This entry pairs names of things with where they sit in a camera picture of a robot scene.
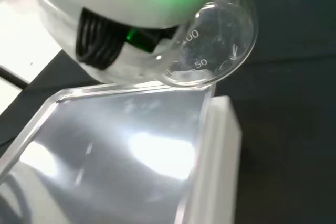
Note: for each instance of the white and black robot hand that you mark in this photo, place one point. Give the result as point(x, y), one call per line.
point(118, 1)

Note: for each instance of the white electronic balance, steel pan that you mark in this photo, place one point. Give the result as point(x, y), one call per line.
point(118, 155)

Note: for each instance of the pale board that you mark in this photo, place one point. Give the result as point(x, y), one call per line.
point(18, 30)

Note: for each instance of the black bench cloth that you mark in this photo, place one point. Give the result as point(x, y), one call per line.
point(288, 116)

